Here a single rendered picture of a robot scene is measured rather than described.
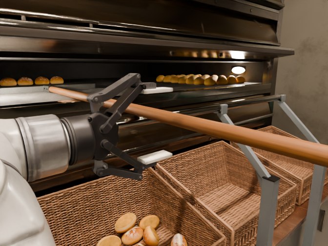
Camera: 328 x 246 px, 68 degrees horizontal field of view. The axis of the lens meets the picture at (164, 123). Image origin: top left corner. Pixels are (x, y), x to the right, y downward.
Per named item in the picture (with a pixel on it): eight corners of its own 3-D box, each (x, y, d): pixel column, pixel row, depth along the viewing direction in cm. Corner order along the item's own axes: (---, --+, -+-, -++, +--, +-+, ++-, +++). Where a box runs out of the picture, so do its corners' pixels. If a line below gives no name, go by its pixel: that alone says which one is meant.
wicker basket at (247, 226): (152, 211, 127) (151, 160, 120) (219, 179, 162) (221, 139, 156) (231, 269, 90) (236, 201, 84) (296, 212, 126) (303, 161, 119)
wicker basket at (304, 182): (224, 176, 166) (227, 137, 160) (267, 157, 201) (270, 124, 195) (300, 207, 130) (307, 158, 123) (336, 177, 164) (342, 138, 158)
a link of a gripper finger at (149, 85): (129, 90, 44) (129, 72, 44) (151, 88, 47) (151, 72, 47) (133, 90, 43) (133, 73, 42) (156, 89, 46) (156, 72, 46)
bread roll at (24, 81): (18, 85, 166) (17, 77, 165) (16, 85, 171) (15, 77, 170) (34, 85, 173) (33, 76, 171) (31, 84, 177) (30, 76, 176)
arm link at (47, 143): (17, 170, 38) (57, 161, 42) (31, 193, 31) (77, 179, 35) (9, 113, 36) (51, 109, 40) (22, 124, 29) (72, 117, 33)
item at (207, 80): (153, 81, 209) (153, 74, 208) (192, 79, 239) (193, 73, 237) (209, 86, 163) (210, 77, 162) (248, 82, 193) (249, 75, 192)
